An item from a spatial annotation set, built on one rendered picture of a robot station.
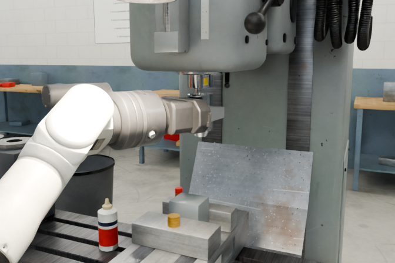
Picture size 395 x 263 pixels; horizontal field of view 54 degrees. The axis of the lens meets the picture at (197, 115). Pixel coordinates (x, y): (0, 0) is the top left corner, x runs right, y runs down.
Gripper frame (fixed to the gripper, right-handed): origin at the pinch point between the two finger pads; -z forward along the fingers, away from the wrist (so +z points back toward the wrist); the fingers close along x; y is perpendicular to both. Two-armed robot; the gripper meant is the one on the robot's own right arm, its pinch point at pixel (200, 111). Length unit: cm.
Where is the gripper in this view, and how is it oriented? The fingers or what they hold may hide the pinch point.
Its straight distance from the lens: 69.4
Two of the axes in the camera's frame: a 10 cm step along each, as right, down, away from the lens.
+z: -7.5, 0.8, -6.6
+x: -6.7, -1.1, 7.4
